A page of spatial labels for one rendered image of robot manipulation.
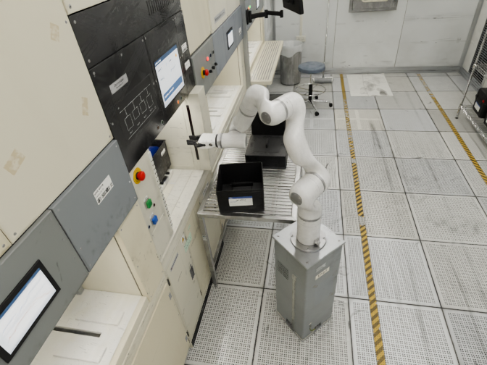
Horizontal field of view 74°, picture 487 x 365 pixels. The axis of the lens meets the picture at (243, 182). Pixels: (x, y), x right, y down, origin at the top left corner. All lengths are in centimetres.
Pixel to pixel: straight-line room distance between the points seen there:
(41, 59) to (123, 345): 106
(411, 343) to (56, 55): 234
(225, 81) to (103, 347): 263
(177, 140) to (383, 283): 177
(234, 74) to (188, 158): 145
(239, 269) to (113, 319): 130
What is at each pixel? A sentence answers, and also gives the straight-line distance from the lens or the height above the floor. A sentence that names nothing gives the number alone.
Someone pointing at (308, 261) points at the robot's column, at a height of 76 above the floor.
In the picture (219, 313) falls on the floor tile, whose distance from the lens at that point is 246.
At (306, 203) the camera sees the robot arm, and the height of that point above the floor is 111.
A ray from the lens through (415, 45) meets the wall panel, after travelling 620.
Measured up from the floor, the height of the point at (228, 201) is 85.
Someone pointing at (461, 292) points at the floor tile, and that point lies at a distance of 282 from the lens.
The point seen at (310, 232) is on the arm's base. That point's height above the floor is 87.
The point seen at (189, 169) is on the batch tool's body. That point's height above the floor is 87.
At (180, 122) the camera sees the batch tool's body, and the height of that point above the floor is 122.
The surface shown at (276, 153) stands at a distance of 228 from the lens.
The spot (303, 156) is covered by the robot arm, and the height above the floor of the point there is 129.
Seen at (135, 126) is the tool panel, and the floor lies 153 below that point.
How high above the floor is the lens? 210
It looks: 38 degrees down
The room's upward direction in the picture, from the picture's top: 6 degrees counter-clockwise
